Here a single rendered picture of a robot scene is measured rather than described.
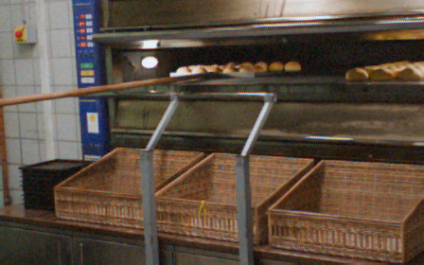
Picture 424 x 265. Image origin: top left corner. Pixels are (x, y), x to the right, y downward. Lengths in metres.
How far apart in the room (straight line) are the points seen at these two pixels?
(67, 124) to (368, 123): 1.79
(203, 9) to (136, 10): 0.42
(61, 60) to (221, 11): 1.10
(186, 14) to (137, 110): 0.59
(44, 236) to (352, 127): 1.54
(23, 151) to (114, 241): 1.32
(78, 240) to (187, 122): 0.77
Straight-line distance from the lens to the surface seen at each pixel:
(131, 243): 3.68
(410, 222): 3.08
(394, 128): 3.50
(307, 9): 3.64
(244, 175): 3.17
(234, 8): 3.85
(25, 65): 4.81
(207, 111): 3.99
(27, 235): 4.14
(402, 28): 3.30
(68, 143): 4.62
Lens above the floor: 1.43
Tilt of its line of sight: 6 degrees down
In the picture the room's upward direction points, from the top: 3 degrees counter-clockwise
